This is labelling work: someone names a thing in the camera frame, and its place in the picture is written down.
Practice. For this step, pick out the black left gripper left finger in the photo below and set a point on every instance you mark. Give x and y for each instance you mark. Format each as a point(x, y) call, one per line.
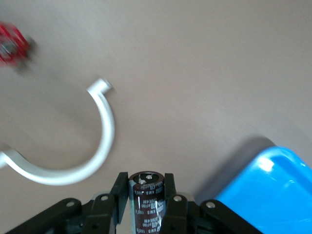
point(97, 214)

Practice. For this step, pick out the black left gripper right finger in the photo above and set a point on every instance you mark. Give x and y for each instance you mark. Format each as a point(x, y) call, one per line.
point(185, 217)

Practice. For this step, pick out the dark printed electrolytic capacitor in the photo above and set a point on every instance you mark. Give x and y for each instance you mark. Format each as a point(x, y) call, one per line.
point(147, 200)

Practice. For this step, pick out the blue plastic tray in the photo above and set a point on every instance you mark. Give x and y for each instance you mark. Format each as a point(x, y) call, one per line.
point(280, 190)

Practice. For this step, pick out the white curved pipe clamp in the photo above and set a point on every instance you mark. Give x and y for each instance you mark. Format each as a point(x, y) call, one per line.
point(107, 126)

